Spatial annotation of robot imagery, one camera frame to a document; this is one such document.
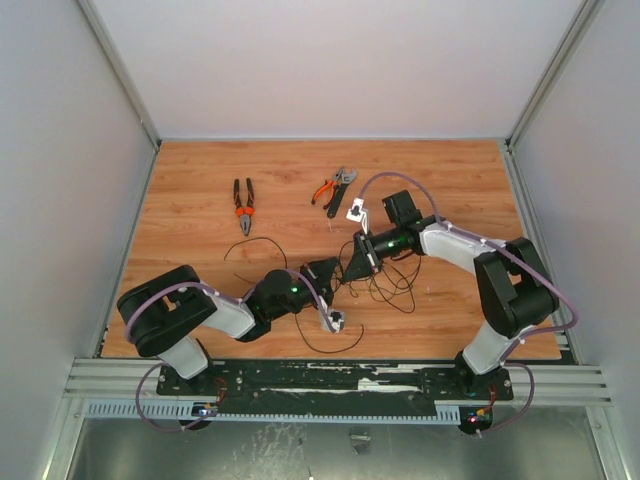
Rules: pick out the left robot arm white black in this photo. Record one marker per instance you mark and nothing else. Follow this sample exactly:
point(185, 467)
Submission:
point(161, 314)

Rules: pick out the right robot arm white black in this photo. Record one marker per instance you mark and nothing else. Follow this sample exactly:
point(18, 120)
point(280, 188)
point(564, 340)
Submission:
point(511, 280)

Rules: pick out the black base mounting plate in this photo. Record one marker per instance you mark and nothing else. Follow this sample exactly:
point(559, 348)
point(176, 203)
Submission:
point(368, 387)

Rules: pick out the black zip tie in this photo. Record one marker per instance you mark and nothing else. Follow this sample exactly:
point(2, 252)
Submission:
point(337, 281)

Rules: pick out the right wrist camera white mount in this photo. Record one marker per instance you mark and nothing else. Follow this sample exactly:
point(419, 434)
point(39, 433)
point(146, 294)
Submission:
point(358, 213)

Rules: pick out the adjustable wrench black handle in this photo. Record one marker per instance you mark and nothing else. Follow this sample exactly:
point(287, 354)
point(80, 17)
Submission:
point(345, 178)

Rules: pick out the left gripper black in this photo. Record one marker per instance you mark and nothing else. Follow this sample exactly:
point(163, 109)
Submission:
point(322, 272)

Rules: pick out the aluminium frame rails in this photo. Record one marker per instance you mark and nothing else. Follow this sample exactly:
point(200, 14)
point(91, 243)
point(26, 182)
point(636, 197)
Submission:
point(553, 385)

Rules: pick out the small orange black pliers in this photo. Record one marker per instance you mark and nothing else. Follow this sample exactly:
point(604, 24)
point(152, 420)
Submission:
point(328, 189)

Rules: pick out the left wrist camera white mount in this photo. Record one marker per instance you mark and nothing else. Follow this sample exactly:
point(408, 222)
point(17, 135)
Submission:
point(331, 320)

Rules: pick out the grey slotted cable duct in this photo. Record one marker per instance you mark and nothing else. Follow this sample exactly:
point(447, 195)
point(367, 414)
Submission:
point(192, 410)

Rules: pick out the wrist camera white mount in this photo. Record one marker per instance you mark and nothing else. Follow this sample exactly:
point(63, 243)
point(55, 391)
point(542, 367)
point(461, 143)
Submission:
point(358, 213)
point(331, 320)

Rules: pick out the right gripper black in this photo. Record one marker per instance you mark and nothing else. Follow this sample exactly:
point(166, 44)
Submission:
point(368, 251)

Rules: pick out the large orange black pliers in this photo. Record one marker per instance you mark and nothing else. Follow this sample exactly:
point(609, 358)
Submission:
point(244, 210)

